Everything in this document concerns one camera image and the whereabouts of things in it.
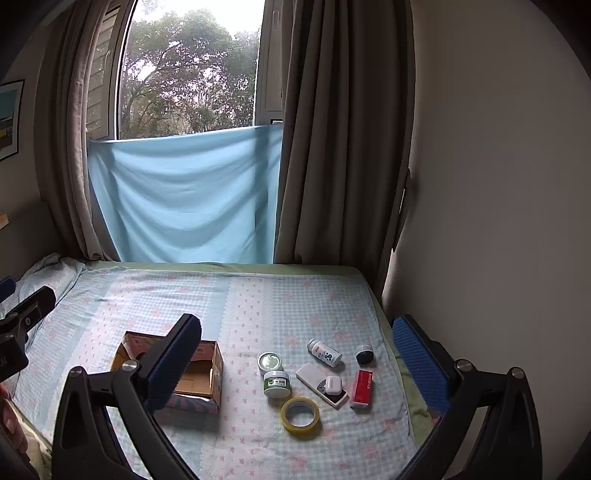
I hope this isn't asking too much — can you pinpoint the white jar with green label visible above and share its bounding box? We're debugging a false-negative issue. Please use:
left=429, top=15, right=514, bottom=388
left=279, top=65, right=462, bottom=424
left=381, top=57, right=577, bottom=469
left=263, top=370, right=293, bottom=399

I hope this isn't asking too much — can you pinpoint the cardboard box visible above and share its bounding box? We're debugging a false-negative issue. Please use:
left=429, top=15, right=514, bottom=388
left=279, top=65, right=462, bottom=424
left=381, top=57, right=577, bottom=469
left=110, top=331, right=225, bottom=415

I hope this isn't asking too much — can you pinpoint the person's left hand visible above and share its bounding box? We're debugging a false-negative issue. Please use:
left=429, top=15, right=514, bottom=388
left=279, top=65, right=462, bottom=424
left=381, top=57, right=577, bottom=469
left=0, top=383, right=29, bottom=457

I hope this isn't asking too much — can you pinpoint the pale green round lid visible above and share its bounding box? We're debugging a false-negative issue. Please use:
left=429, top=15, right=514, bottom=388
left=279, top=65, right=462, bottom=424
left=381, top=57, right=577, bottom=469
left=257, top=351, right=284, bottom=376

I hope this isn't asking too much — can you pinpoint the checked floral bedsheet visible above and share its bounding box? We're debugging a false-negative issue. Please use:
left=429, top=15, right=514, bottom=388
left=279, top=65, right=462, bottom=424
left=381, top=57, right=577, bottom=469
left=9, top=262, right=416, bottom=480

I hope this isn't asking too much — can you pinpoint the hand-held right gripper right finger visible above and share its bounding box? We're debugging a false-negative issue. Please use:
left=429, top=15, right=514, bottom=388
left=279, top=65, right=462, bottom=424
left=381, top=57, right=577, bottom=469
left=392, top=315, right=543, bottom=480

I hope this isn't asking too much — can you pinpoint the white remote control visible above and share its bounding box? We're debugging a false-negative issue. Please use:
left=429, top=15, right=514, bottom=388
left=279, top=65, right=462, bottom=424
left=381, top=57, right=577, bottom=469
left=295, top=362, right=349, bottom=409

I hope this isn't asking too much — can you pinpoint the white bottle with blue dots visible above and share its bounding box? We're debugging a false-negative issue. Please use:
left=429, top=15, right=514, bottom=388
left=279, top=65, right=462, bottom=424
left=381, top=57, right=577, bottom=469
left=307, top=338, right=344, bottom=369

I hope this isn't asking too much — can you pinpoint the window with trees outside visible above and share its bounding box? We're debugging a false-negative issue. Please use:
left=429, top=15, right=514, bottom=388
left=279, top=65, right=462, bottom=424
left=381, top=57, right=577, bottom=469
left=85, top=0, right=285, bottom=142

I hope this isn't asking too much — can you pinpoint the grey-brown curtain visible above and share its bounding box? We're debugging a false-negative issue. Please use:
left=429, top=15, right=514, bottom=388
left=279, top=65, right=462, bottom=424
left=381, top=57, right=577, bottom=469
left=272, top=0, right=416, bottom=298
left=34, top=0, right=139, bottom=262

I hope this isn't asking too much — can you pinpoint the small red carton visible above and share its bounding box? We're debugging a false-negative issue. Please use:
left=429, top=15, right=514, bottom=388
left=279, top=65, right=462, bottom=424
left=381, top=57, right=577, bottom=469
left=349, top=369, right=375, bottom=411

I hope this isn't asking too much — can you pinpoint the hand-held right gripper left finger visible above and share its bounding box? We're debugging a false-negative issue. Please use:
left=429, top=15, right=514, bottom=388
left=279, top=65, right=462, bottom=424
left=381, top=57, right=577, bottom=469
left=50, top=313, right=204, bottom=480

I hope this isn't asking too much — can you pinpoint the wall poster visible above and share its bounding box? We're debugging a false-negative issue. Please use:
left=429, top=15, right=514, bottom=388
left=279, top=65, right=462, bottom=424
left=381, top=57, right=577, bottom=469
left=0, top=79, right=25, bottom=162

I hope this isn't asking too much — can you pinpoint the light blue hanging cloth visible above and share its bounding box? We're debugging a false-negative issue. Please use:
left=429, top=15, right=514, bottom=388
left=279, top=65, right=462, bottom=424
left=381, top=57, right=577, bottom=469
left=87, top=124, right=284, bottom=265

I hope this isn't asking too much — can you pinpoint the yellow packing tape roll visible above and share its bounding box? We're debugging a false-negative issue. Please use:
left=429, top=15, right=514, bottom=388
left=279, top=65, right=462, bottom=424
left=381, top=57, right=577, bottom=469
left=281, top=396, right=321, bottom=435

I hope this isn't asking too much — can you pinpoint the checked floral pillow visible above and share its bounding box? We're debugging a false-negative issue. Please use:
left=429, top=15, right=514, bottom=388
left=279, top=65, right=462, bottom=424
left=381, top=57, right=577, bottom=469
left=13, top=252, right=89, bottom=308

